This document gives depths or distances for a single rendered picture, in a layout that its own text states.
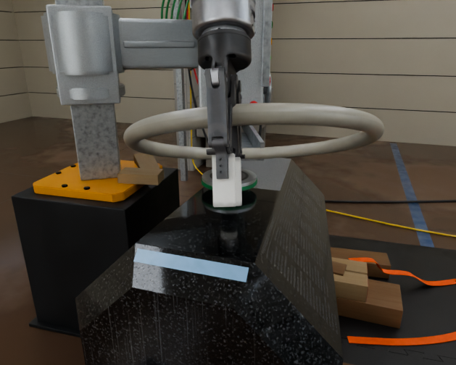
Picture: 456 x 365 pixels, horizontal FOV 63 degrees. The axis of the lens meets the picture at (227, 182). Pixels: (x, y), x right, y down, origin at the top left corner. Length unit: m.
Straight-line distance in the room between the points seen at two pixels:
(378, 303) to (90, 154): 1.65
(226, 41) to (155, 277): 0.72
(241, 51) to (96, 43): 1.30
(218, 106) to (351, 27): 5.74
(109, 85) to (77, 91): 0.14
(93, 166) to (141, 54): 0.58
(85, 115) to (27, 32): 6.86
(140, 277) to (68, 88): 1.02
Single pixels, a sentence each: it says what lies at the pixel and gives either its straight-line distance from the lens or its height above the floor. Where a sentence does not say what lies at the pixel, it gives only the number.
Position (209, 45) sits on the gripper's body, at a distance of 0.53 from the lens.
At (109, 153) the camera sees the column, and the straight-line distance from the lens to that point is 1.91.
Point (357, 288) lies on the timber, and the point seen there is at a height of 0.21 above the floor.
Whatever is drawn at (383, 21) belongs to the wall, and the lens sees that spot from 6.19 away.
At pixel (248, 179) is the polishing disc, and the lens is 1.43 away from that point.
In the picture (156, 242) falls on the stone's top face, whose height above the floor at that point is 0.87.
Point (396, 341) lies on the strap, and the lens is 2.19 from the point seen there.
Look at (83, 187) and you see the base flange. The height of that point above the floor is 0.78.
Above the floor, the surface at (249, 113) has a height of 1.32.
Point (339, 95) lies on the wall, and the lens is 6.22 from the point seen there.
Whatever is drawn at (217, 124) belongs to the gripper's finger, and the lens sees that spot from 0.47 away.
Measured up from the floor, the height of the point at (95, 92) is 1.21.
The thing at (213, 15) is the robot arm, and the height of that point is 1.44.
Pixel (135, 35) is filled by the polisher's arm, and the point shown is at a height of 1.45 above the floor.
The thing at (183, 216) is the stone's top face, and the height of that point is 0.87.
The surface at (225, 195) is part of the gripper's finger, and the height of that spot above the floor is 1.22.
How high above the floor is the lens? 1.40
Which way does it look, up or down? 20 degrees down
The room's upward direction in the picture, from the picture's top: straight up
